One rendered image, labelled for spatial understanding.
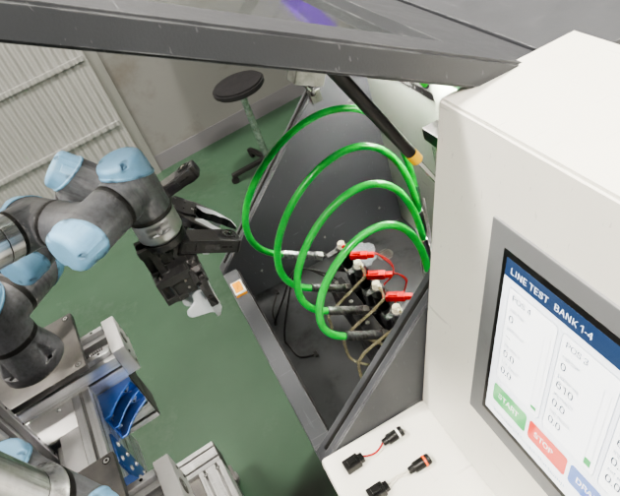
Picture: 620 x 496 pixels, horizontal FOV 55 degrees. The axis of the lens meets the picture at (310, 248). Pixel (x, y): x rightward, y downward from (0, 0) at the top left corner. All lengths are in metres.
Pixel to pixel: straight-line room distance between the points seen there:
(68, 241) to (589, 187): 0.65
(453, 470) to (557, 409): 0.33
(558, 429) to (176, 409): 2.08
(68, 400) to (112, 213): 0.78
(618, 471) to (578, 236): 0.27
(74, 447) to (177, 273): 0.60
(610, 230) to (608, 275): 0.05
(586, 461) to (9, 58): 3.65
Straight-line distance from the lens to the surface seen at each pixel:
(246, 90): 3.46
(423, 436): 1.14
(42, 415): 1.61
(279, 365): 1.35
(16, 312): 1.48
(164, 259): 1.03
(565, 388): 0.78
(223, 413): 2.60
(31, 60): 3.99
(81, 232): 0.88
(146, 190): 0.94
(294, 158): 1.54
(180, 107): 4.27
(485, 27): 1.12
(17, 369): 1.53
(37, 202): 0.99
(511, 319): 0.81
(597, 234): 0.66
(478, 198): 0.80
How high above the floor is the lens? 1.95
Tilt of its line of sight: 39 degrees down
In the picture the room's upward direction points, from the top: 21 degrees counter-clockwise
